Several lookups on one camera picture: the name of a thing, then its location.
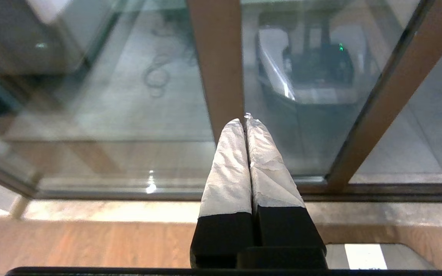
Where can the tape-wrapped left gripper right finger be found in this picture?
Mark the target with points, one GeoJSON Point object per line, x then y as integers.
{"type": "Point", "coordinates": [271, 180]}

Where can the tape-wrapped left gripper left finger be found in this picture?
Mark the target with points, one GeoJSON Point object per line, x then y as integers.
{"type": "Point", "coordinates": [226, 180]}

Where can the brown-framed sliding glass door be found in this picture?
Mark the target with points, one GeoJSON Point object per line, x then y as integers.
{"type": "Point", "coordinates": [390, 88]}

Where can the grey robot chassis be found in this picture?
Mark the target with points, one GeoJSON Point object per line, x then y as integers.
{"type": "Point", "coordinates": [365, 257]}

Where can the brown-framed fixed glass panel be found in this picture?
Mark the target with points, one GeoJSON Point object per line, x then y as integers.
{"type": "Point", "coordinates": [221, 57]}

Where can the dark front-load washing machine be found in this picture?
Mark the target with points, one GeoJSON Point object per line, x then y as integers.
{"type": "Point", "coordinates": [14, 38]}

